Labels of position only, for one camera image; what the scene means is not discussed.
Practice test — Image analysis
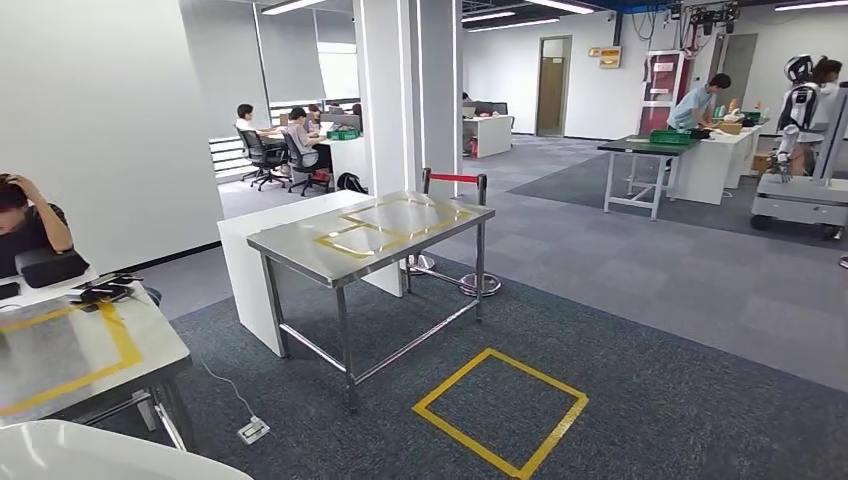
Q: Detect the brown door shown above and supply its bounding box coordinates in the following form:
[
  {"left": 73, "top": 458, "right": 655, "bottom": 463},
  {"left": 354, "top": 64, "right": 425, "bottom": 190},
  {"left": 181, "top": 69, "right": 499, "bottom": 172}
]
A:
[{"left": 535, "top": 34, "right": 573, "bottom": 138}]

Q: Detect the white floor power socket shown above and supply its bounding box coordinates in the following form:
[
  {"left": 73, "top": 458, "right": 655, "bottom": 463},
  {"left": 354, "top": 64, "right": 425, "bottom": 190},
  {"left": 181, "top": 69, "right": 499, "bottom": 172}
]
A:
[{"left": 237, "top": 415, "right": 272, "bottom": 446}]

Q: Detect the black and white humanoid robot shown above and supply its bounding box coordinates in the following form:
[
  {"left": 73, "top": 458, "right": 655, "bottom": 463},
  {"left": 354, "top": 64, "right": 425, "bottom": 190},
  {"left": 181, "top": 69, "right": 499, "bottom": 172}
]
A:
[{"left": 775, "top": 54, "right": 829, "bottom": 183}]

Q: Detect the red and white cabinet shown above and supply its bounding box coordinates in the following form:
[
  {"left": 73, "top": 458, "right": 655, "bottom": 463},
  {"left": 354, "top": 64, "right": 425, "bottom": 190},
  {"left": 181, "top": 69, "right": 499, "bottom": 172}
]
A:
[{"left": 637, "top": 50, "right": 694, "bottom": 137}]

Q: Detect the black stanchion post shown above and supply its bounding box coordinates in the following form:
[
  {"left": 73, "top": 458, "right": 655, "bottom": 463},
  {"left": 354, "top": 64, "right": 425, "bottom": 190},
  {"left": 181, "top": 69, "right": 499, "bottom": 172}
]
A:
[
  {"left": 405, "top": 167, "right": 439, "bottom": 276},
  {"left": 458, "top": 174, "right": 503, "bottom": 298}
]

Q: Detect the white counter table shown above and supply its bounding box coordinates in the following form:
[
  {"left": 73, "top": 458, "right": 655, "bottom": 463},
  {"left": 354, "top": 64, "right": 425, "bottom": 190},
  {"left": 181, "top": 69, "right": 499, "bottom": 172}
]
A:
[{"left": 669, "top": 122, "right": 770, "bottom": 205}]

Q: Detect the white desk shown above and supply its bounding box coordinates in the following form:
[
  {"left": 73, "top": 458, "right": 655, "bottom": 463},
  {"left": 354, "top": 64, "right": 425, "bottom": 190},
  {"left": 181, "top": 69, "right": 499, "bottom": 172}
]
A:
[
  {"left": 0, "top": 268, "right": 101, "bottom": 309},
  {"left": 463, "top": 114, "right": 515, "bottom": 159},
  {"left": 324, "top": 135, "right": 370, "bottom": 190}
]

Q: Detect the black office chair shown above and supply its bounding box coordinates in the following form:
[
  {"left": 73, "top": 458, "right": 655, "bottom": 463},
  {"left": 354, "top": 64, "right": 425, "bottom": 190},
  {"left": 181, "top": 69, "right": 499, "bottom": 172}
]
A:
[
  {"left": 237, "top": 127, "right": 291, "bottom": 192},
  {"left": 281, "top": 132, "right": 331, "bottom": 198}
]

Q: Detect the green topped steel table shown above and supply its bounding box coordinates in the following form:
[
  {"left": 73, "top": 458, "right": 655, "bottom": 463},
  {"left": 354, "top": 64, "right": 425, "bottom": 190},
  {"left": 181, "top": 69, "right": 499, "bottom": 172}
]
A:
[{"left": 597, "top": 135, "right": 700, "bottom": 221}]

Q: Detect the white mobile lift base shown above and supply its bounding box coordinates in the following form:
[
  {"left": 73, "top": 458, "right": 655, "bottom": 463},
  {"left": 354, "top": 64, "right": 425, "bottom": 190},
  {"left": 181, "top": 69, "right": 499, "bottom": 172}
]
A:
[{"left": 750, "top": 82, "right": 848, "bottom": 241}]

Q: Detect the black router with antennas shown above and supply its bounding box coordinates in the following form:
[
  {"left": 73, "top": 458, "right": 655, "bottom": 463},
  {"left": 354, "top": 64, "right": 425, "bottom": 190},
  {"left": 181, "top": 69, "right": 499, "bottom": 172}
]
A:
[{"left": 69, "top": 272, "right": 144, "bottom": 313}]

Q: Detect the black soft case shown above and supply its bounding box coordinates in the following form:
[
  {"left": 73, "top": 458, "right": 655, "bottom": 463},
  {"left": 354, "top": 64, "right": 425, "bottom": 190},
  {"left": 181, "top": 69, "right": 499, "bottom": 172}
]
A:
[{"left": 14, "top": 248, "right": 91, "bottom": 289}]

